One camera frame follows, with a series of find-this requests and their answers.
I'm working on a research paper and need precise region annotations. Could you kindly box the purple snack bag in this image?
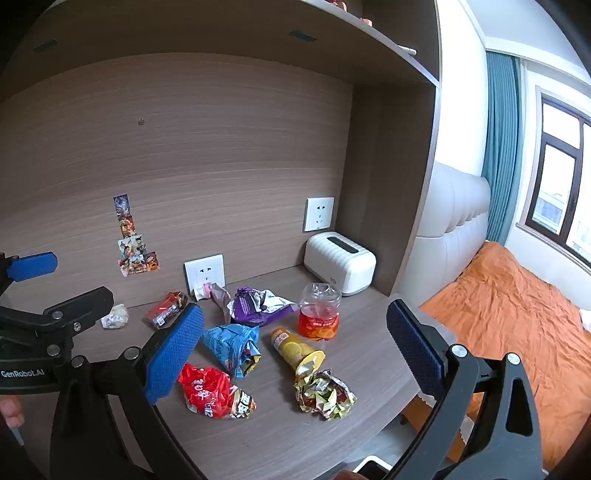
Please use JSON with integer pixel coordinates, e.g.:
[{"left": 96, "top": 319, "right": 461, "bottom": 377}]
[{"left": 228, "top": 286, "right": 297, "bottom": 328}]

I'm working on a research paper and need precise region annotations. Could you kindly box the wide cartoon sticker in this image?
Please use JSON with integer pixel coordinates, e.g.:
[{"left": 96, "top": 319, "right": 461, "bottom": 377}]
[{"left": 119, "top": 251, "right": 160, "bottom": 277}]

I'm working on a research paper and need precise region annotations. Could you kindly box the red snack bag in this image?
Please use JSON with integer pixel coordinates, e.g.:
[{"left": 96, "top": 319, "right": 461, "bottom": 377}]
[{"left": 178, "top": 363, "right": 257, "bottom": 421}]

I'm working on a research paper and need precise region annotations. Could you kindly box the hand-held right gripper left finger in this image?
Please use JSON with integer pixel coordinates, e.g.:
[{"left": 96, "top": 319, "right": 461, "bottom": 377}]
[{"left": 50, "top": 304, "right": 206, "bottom": 480}]

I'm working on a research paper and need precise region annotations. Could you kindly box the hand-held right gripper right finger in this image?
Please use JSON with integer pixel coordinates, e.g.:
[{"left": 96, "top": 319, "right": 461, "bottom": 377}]
[{"left": 386, "top": 298, "right": 546, "bottom": 480}]

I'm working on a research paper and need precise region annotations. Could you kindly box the wooden desk shelf unit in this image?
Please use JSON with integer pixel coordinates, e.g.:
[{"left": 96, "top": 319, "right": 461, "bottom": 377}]
[{"left": 0, "top": 0, "right": 441, "bottom": 305}]

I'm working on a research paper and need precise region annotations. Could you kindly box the dark framed window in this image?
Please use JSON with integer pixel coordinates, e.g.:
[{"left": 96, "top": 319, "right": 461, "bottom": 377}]
[{"left": 526, "top": 92, "right": 591, "bottom": 264}]

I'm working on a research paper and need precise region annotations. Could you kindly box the yellow snack can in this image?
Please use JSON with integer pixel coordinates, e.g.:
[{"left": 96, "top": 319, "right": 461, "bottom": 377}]
[{"left": 270, "top": 326, "right": 327, "bottom": 376}]

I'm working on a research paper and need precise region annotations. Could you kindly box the gold foil wrapper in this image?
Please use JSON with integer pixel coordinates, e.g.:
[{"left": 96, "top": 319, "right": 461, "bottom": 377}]
[{"left": 294, "top": 368, "right": 358, "bottom": 421}]

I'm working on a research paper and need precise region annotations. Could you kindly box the blue snack bag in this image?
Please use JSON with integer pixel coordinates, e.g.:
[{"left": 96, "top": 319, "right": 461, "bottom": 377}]
[{"left": 203, "top": 323, "right": 262, "bottom": 380}]

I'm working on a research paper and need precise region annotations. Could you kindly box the person's left hand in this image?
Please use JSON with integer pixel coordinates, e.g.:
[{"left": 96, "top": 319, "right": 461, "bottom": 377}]
[{"left": 0, "top": 396, "right": 26, "bottom": 430}]

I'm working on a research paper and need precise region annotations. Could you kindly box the white paper ball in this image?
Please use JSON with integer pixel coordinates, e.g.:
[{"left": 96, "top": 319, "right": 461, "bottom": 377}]
[{"left": 100, "top": 303, "right": 130, "bottom": 330}]

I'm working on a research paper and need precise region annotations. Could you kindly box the red snack packet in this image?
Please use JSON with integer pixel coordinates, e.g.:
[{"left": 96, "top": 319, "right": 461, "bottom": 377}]
[{"left": 144, "top": 291, "right": 189, "bottom": 329}]

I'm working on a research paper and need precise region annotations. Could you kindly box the white ribbed desk appliance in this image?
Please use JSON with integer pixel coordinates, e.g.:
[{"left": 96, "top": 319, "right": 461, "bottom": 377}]
[{"left": 303, "top": 232, "right": 377, "bottom": 296}]

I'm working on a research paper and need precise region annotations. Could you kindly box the white framed dark object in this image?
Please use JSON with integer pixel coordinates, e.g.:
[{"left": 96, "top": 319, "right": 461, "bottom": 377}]
[{"left": 353, "top": 456, "right": 393, "bottom": 480}]

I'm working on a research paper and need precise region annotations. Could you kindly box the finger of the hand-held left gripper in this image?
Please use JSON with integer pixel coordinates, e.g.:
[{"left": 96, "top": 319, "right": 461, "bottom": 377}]
[
  {"left": 0, "top": 286, "right": 115, "bottom": 345},
  {"left": 0, "top": 251, "right": 59, "bottom": 296}
]

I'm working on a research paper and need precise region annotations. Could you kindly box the white padded headboard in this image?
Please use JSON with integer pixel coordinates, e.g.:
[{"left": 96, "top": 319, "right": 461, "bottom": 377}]
[{"left": 412, "top": 161, "right": 491, "bottom": 305}]

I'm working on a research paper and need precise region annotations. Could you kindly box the pale cartoon sticker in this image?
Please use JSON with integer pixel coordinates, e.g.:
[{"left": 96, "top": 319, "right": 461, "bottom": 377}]
[{"left": 117, "top": 234, "right": 146, "bottom": 257}]

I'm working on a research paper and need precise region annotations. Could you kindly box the clear cup with orange label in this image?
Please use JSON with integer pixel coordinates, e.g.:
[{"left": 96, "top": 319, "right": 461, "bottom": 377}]
[{"left": 298, "top": 282, "right": 342, "bottom": 342}]

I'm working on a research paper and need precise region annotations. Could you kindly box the orange bed blanket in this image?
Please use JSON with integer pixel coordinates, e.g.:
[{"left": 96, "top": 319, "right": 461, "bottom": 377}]
[{"left": 418, "top": 240, "right": 591, "bottom": 472}]

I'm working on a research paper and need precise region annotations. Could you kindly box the white tilted wall socket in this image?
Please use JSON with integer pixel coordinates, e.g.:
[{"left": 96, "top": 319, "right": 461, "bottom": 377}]
[{"left": 184, "top": 254, "right": 226, "bottom": 301}]

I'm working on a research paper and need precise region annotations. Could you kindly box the white upright wall socket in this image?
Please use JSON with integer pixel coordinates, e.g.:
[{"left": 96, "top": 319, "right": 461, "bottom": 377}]
[{"left": 303, "top": 196, "right": 335, "bottom": 232}]

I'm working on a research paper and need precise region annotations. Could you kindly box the pink and white wrapper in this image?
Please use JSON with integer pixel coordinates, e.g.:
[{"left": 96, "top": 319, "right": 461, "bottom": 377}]
[{"left": 193, "top": 282, "right": 232, "bottom": 325}]

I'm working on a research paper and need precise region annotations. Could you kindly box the teal curtain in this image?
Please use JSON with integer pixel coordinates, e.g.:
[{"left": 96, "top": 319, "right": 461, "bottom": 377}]
[{"left": 481, "top": 50, "right": 525, "bottom": 247}]

